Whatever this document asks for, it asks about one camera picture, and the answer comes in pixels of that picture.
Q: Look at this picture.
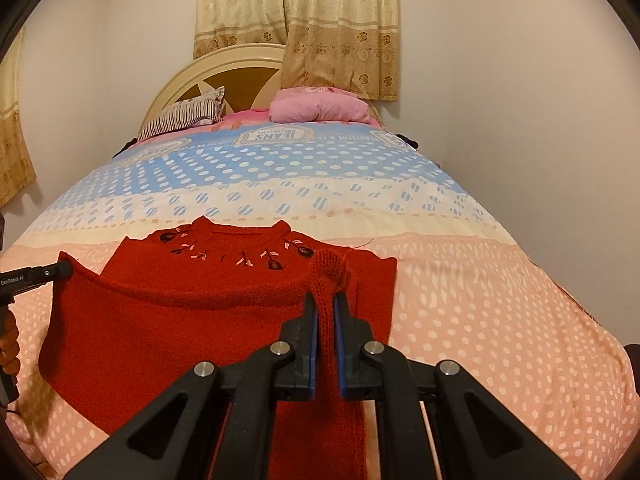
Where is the red knitted sweater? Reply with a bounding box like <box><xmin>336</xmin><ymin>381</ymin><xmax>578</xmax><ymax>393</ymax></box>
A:
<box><xmin>39</xmin><ymin>218</ymin><xmax>397</xmax><ymax>479</ymax></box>

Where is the person left hand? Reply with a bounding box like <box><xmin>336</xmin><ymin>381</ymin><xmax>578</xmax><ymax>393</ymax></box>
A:
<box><xmin>0</xmin><ymin>309</ymin><xmax>23</xmax><ymax>378</ymax></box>

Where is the beige side window curtain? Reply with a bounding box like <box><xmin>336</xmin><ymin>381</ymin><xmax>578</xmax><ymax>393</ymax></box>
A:
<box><xmin>0</xmin><ymin>30</ymin><xmax>36</xmax><ymax>207</ymax></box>

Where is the polka dot bed quilt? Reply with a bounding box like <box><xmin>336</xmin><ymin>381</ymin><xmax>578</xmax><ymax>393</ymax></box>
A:
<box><xmin>1</xmin><ymin>122</ymin><xmax>639</xmax><ymax>479</ymax></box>

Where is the dark wooden footboard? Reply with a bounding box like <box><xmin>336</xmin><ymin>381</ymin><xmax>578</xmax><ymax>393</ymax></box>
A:
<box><xmin>624</xmin><ymin>344</ymin><xmax>640</xmax><ymax>375</ymax></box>

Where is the striped pillow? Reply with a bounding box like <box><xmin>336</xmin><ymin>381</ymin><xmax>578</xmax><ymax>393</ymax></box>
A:
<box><xmin>137</xmin><ymin>86</ymin><xmax>226</xmax><ymax>141</ymax></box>

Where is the pink bed sheet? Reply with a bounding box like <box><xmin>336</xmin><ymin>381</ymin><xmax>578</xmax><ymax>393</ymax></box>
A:
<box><xmin>219</xmin><ymin>108</ymin><xmax>271</xmax><ymax>129</ymax></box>

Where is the cream wooden headboard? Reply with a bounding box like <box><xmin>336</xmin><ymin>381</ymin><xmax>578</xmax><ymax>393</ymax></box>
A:
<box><xmin>140</xmin><ymin>44</ymin><xmax>381</xmax><ymax>130</ymax></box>

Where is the pink pillow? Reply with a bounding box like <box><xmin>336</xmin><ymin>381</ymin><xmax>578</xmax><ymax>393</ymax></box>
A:
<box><xmin>269</xmin><ymin>87</ymin><xmax>372</xmax><ymax>124</ymax></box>

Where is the left beige curtain panel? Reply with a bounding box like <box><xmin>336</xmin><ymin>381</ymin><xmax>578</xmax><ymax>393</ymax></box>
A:
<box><xmin>193</xmin><ymin>0</ymin><xmax>292</xmax><ymax>58</ymax></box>

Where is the beige curtain panel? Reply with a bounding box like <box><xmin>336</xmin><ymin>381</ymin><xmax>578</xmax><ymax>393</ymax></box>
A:
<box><xmin>193</xmin><ymin>0</ymin><xmax>292</xmax><ymax>58</ymax></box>
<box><xmin>282</xmin><ymin>0</ymin><xmax>400</xmax><ymax>102</ymax></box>

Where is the right beige curtain panel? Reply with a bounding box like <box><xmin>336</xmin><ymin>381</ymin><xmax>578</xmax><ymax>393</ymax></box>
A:
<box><xmin>282</xmin><ymin>0</ymin><xmax>400</xmax><ymax>102</ymax></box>

